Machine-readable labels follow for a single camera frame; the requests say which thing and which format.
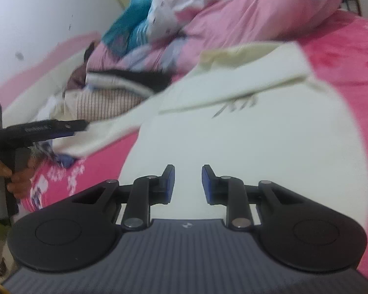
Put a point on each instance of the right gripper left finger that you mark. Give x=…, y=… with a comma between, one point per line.
x=82, y=229

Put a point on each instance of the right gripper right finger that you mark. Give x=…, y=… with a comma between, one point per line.
x=290, y=228

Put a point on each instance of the cream white fleece sweater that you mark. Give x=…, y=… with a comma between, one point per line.
x=252, y=112

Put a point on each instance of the stack of folded clothes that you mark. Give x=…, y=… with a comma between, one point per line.
x=104, y=98

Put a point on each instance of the person's left hand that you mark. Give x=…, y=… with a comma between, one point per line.
x=20, y=182

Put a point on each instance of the pink padded headboard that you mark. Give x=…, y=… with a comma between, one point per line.
x=16, y=85

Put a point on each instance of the black folded garment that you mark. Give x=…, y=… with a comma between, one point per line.
x=141, y=78

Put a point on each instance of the pink patterned duvet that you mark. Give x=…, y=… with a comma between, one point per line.
x=170, y=35

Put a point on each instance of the pink floral bed blanket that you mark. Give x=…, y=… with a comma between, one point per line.
x=337, y=52

